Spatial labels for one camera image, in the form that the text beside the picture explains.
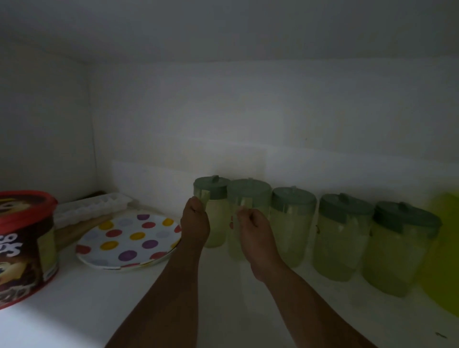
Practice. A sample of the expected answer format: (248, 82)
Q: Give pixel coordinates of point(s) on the person's left hand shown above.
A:
(194, 226)

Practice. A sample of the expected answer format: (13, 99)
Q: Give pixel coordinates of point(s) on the person's right hand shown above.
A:
(259, 240)

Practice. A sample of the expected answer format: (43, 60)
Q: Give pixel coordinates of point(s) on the person's right fingers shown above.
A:
(251, 218)

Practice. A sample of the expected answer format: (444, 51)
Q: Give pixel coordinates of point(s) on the person's left fingers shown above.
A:
(196, 208)

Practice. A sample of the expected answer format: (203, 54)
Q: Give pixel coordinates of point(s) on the green-lidded clear plastic jar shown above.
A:
(292, 229)
(396, 254)
(251, 193)
(217, 222)
(339, 240)

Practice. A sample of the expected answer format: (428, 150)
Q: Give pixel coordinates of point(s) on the person's left forearm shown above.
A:
(168, 301)

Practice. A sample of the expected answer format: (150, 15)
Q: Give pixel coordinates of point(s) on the person's right forearm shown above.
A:
(308, 308)

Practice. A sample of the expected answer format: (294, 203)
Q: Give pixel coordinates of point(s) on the white polka dot plate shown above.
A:
(125, 243)

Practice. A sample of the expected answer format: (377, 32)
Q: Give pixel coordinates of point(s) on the white ice cube tray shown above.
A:
(89, 208)

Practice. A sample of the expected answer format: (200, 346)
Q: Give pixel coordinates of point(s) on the wooden board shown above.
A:
(77, 229)

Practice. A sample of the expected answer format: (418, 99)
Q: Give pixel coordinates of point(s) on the red round tin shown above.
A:
(23, 247)

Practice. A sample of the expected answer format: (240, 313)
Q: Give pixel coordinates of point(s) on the yellow-green plastic container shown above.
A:
(444, 251)

